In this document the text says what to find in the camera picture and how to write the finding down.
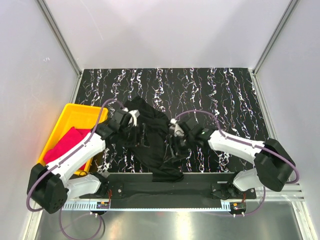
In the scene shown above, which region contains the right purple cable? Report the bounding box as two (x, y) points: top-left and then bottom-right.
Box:
(172, 109), (301, 217)

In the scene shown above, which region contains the yellow plastic bin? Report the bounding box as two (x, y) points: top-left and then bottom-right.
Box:
(37, 103), (108, 177)

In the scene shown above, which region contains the aluminium frame rail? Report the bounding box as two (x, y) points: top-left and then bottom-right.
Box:
(32, 181), (306, 201)

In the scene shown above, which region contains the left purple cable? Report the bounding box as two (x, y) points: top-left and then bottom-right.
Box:
(26, 98), (126, 238)

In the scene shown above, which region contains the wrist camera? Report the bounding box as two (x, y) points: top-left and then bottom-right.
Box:
(122, 107), (140, 127)
(169, 118), (185, 138)

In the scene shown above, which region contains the black t shirt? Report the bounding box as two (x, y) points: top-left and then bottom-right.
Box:
(117, 95), (184, 182)

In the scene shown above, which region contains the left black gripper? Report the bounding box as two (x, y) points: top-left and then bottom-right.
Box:
(118, 123), (149, 148)

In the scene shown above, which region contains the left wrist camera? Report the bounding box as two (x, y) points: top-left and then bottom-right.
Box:
(122, 107), (140, 127)

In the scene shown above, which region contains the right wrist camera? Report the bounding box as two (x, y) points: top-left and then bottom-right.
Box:
(169, 118), (185, 138)

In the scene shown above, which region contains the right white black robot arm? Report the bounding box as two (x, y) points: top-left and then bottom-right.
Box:
(169, 117), (296, 200)

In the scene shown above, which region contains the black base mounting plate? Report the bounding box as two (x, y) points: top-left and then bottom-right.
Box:
(79, 172), (257, 210)

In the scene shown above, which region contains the white slotted cable duct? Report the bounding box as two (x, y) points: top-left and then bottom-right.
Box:
(62, 200), (231, 212)

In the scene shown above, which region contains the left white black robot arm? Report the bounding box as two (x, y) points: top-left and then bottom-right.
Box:
(26, 108), (140, 214)

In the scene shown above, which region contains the red t shirt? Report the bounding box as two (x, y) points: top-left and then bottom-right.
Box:
(43, 126), (91, 164)

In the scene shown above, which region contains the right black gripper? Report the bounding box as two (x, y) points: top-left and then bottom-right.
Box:
(163, 134), (195, 163)

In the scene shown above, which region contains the purple cable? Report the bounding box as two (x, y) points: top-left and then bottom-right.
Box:
(26, 98), (126, 238)
(172, 109), (301, 217)

